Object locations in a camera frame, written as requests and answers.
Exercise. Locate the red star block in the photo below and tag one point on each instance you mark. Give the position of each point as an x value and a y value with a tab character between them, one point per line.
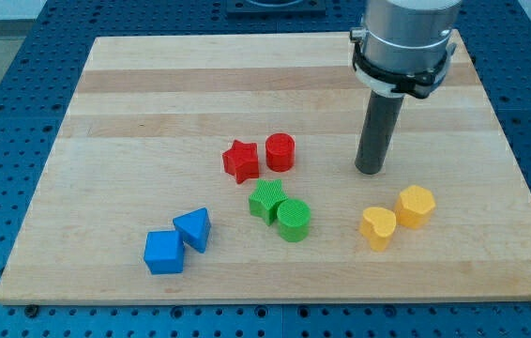
241	161

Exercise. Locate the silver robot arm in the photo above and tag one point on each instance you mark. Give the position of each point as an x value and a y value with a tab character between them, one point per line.
401	48

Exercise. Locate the wooden board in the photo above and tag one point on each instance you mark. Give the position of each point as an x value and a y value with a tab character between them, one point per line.
142	143

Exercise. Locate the green star block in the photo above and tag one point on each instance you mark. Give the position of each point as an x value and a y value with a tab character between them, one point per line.
266	198

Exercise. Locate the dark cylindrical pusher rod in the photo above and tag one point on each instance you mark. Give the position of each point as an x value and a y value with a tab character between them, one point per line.
379	123

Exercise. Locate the blue cube block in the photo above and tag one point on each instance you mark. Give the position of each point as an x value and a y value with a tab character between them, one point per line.
164	252

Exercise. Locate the red cylinder block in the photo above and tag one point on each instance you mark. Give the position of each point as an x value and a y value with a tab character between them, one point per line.
280	152

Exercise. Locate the green cylinder block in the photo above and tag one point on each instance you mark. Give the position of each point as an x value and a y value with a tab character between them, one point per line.
294	217

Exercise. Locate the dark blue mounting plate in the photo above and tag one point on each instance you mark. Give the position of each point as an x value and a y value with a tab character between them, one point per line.
267	7

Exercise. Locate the yellow heart block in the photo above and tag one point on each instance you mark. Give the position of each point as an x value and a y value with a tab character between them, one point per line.
377	225

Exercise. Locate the blue triangle block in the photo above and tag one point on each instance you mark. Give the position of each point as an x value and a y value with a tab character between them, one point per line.
194	228

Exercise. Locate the yellow hexagon block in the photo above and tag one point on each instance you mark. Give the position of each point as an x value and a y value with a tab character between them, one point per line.
414	207

